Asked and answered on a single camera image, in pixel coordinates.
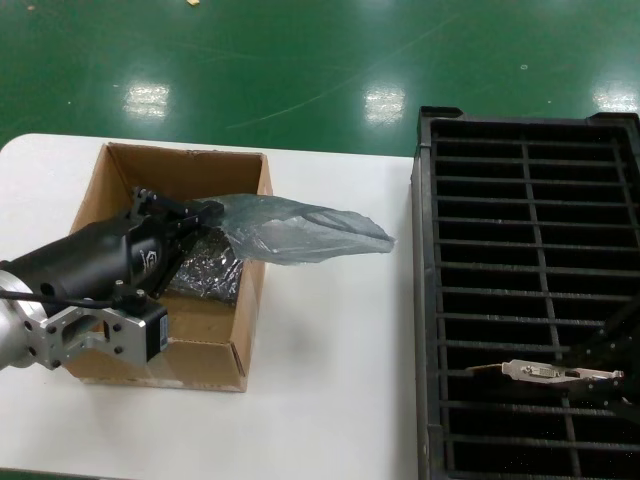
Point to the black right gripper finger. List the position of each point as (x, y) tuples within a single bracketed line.
[(610, 350), (610, 397)]

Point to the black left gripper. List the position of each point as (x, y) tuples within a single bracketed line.
[(90, 260)]

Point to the graphics card with metal bracket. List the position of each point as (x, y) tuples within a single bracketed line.
[(540, 372)]

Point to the translucent grey antistatic bag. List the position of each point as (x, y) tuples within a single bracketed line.
[(300, 230)]

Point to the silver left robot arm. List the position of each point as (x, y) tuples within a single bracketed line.
[(15, 340)]

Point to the crinkled silver bagged card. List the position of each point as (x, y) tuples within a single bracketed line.
[(210, 275)]

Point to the brown cardboard box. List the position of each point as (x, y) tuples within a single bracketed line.
[(200, 360)]

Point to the black slotted plastic container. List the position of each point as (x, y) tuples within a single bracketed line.
[(425, 300)]

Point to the black camera on silver mount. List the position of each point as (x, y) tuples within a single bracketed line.
[(100, 330)]

